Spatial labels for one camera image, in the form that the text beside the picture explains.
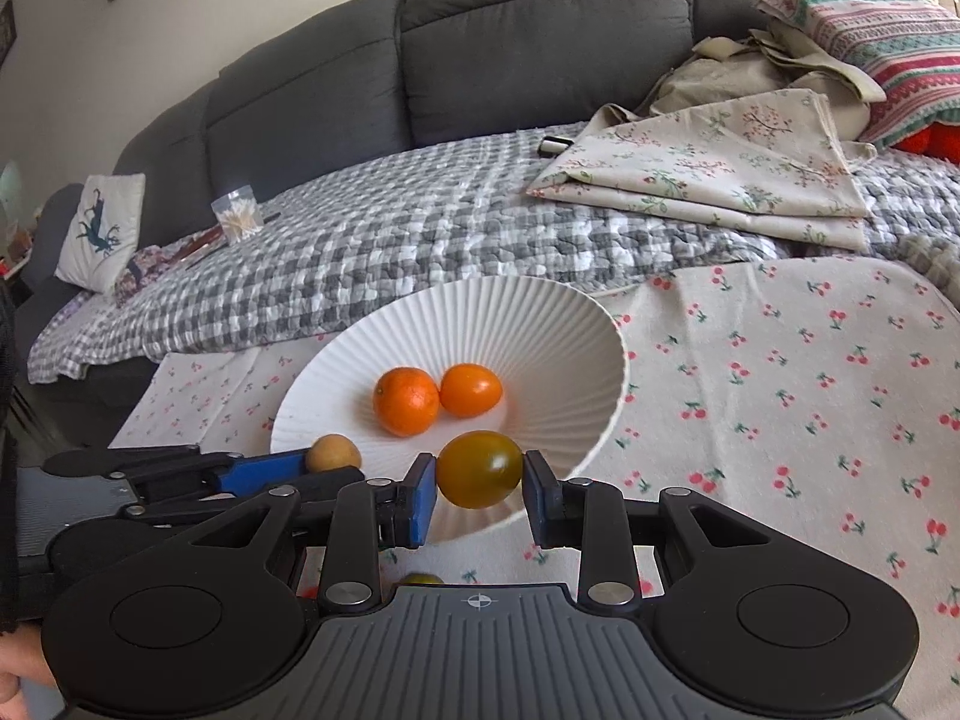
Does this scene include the grey checked blanket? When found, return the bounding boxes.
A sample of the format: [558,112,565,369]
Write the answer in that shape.
[26,120,960,385]

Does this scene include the large orange mandarin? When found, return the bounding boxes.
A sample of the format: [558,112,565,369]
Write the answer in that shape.
[373,367,440,437]

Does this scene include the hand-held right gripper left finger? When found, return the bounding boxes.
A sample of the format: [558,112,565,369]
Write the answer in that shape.
[171,454,440,614]

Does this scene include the beige crumpled cloth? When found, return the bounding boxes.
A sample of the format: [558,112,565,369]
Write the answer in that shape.
[645,28,890,140]

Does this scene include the grey sofa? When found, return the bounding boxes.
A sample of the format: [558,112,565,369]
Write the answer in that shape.
[19,0,938,421]

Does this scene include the oval orange tomato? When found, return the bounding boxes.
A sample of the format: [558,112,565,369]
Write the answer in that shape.
[439,364,503,418]

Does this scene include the white ribbed plate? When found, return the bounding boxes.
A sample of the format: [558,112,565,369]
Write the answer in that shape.
[270,275,629,545]

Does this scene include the grey knitted throw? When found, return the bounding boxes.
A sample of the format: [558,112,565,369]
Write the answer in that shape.
[896,229,960,295]

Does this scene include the cherry print cloth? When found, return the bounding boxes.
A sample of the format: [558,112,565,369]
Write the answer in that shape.
[109,249,960,720]

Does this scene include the small tan round fruit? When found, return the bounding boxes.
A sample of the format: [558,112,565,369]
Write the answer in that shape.
[304,434,364,474]

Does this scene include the green yellow tomato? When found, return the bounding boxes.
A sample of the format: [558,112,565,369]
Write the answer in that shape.
[436,430,524,509]

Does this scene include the white cushion blue print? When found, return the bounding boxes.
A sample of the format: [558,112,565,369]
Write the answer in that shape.
[56,172,147,293]

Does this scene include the clear cotton swab box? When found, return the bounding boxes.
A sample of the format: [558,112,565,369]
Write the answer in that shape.
[211,184,263,243]

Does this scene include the red cushion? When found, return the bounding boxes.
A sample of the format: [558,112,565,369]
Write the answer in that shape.
[892,118,960,160]

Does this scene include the purple patterned cloth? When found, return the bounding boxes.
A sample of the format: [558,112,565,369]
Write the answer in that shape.
[112,240,226,308]

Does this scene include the person's left hand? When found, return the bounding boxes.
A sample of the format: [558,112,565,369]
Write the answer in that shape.
[0,631,59,700]

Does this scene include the folded floral cloth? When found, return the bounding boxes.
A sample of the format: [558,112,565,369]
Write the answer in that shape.
[525,88,878,250]

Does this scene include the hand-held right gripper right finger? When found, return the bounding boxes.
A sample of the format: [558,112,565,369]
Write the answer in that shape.
[523,450,773,611]

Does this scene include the striped patterned pillow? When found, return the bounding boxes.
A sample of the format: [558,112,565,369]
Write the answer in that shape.
[754,0,960,158]

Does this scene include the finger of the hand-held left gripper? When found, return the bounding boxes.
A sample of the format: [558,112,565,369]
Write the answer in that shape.
[126,466,365,535]
[111,445,310,500]

